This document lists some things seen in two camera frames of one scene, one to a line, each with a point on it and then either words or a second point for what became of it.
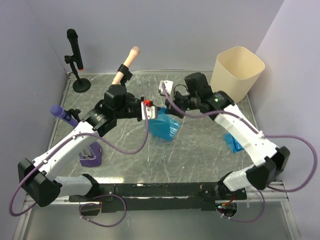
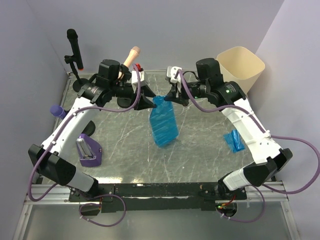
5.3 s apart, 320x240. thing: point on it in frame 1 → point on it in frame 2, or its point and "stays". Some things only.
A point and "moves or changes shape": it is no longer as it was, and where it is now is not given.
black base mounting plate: [139, 197] stays
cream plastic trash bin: [235, 72] stays
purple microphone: [58, 111] stays
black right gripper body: [185, 102] → [197, 89]
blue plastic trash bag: [164, 127] moves or changes shape
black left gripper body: [131, 108] → [122, 89]
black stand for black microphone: [81, 85] stays
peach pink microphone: [133, 54] stays
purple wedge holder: [91, 156] stays
